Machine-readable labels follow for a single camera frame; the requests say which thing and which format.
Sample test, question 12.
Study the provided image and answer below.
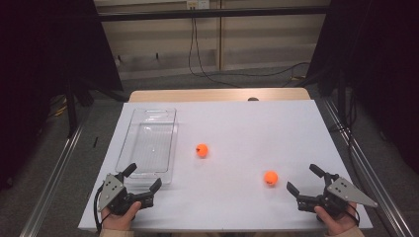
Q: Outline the person's right hand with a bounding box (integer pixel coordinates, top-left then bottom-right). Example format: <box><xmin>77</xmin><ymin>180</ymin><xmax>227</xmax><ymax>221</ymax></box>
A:
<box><xmin>313</xmin><ymin>201</ymin><xmax>359</xmax><ymax>237</ymax></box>

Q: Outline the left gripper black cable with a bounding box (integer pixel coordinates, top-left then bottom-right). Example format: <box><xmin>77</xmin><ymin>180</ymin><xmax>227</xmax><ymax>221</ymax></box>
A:
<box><xmin>93</xmin><ymin>185</ymin><xmax>107</xmax><ymax>235</ymax></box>

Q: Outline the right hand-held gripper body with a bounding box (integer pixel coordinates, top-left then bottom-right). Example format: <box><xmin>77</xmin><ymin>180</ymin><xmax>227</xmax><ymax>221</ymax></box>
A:
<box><xmin>295</xmin><ymin>175</ymin><xmax>379</xmax><ymax>220</ymax></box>

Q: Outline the long black floor cable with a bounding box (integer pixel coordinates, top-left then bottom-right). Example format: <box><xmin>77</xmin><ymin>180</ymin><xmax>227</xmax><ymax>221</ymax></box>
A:
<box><xmin>197</xmin><ymin>61</ymin><xmax>311</xmax><ymax>79</ymax></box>

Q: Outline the aluminium floor rail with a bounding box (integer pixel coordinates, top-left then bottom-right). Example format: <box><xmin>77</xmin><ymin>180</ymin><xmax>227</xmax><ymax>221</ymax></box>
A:
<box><xmin>322</xmin><ymin>98</ymin><xmax>414</xmax><ymax>237</ymax></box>
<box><xmin>19</xmin><ymin>122</ymin><xmax>85</xmax><ymax>237</ymax></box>

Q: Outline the person's left hand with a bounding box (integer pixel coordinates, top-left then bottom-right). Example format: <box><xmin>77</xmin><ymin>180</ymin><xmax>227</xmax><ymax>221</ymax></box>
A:
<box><xmin>100</xmin><ymin>200</ymin><xmax>143</xmax><ymax>232</ymax></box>

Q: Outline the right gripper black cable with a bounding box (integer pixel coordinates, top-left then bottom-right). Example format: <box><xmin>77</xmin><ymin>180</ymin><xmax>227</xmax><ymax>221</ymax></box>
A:
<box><xmin>345</xmin><ymin>202</ymin><xmax>362</xmax><ymax>228</ymax></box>

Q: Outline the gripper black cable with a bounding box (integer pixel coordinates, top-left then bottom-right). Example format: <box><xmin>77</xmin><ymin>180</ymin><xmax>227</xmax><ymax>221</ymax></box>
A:
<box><xmin>93</xmin><ymin>185</ymin><xmax>107</xmax><ymax>235</ymax></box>
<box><xmin>345</xmin><ymin>202</ymin><xmax>362</xmax><ymax>228</ymax></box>

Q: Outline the black horizontal metal bar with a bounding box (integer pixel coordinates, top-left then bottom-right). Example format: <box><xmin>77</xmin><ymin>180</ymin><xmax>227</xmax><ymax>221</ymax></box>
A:
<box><xmin>98</xmin><ymin>5</ymin><xmax>331</xmax><ymax>23</ymax></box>

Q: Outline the clear plastic tray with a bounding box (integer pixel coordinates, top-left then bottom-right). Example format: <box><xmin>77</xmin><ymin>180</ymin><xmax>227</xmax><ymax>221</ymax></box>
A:
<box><xmin>115</xmin><ymin>107</ymin><xmax>179</xmax><ymax>186</ymax></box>

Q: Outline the wooden table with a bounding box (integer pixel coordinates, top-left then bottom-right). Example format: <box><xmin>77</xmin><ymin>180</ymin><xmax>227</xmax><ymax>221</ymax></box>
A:
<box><xmin>127</xmin><ymin>87</ymin><xmax>311</xmax><ymax>104</ymax></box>

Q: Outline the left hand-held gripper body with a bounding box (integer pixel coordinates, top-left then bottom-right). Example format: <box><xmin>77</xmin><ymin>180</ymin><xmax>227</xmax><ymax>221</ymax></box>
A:
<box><xmin>97</xmin><ymin>173</ymin><xmax>155</xmax><ymax>216</ymax></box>

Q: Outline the orange table tennis ball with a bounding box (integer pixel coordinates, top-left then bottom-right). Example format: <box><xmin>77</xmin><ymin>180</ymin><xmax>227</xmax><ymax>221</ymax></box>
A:
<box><xmin>263</xmin><ymin>170</ymin><xmax>280</xmax><ymax>187</ymax></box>
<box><xmin>195</xmin><ymin>143</ymin><xmax>210</xmax><ymax>158</ymax></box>

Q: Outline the black curtain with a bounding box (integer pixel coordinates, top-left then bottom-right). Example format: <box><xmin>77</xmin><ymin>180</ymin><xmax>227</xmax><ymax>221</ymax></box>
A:
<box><xmin>0</xmin><ymin>0</ymin><xmax>126</xmax><ymax>192</ymax></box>
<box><xmin>302</xmin><ymin>0</ymin><xmax>419</xmax><ymax>174</ymax></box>

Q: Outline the white wall socket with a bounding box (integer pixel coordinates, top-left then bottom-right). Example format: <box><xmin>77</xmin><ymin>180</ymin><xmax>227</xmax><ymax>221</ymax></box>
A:
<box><xmin>186</xmin><ymin>0</ymin><xmax>211</xmax><ymax>10</ymax></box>

